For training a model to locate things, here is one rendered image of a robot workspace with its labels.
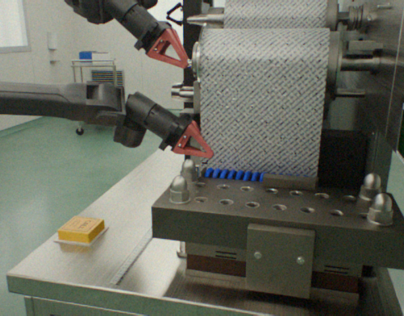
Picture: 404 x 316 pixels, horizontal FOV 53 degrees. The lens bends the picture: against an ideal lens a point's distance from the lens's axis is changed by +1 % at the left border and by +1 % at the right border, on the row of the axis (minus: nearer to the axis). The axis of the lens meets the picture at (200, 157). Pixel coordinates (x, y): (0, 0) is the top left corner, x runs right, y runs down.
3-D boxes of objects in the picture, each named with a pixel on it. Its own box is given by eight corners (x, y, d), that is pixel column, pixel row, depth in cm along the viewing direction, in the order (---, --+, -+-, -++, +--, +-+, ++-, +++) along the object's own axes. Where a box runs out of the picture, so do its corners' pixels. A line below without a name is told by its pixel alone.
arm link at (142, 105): (122, 97, 80) (137, 83, 84) (115, 120, 85) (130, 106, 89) (151, 115, 80) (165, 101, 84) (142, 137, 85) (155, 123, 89)
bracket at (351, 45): (345, 49, 79) (346, 38, 79) (377, 49, 78) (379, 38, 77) (348, 50, 75) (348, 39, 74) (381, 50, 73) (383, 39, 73)
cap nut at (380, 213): (364, 214, 64) (368, 187, 63) (389, 216, 64) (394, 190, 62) (368, 224, 61) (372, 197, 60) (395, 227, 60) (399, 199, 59)
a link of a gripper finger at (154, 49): (173, 79, 82) (138, 49, 81) (182, 76, 88) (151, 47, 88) (194, 54, 79) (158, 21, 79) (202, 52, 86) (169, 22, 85)
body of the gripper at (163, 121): (165, 153, 80) (134, 133, 80) (179, 140, 90) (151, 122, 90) (180, 127, 78) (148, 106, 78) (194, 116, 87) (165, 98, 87)
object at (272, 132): (201, 177, 86) (201, 90, 80) (316, 187, 80) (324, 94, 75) (200, 178, 85) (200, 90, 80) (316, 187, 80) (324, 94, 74)
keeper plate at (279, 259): (246, 282, 67) (249, 222, 64) (309, 291, 65) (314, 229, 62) (244, 291, 65) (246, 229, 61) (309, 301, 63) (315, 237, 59)
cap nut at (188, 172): (182, 176, 81) (182, 155, 79) (200, 178, 80) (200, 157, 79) (176, 183, 77) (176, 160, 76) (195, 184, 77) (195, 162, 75)
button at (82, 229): (76, 225, 89) (74, 214, 88) (105, 228, 87) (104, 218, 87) (57, 240, 82) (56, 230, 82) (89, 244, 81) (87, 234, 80)
